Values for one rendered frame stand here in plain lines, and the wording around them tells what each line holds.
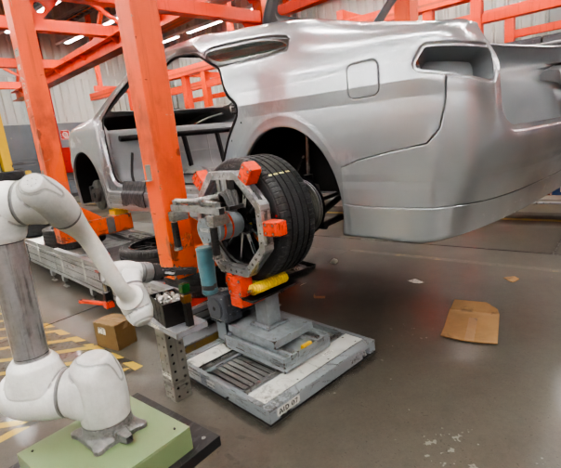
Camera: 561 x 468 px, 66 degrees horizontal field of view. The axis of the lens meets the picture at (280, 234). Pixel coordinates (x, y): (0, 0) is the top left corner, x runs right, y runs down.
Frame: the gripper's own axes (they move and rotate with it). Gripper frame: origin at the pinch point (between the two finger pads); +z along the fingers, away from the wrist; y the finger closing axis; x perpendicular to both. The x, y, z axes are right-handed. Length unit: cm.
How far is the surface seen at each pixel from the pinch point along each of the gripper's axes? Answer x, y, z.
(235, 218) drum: -25.6, -2.1, 25.1
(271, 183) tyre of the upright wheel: -44, -23, 28
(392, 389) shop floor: 53, -70, 74
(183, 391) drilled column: 65, 16, 14
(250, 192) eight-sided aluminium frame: -38.3, -17.0, 19.6
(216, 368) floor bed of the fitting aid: 58, 16, 35
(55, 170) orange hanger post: -57, 235, 29
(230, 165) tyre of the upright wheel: -53, 5, 26
